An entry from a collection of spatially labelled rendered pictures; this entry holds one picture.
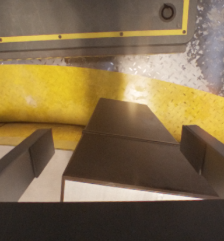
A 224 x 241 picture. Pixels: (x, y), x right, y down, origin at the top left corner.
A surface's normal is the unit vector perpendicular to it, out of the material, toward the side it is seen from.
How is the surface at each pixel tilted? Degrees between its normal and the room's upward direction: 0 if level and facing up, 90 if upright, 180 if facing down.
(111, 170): 90
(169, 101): 0
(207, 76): 0
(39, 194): 0
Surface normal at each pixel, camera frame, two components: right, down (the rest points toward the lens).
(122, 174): 0.15, -0.94
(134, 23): -0.02, 0.30
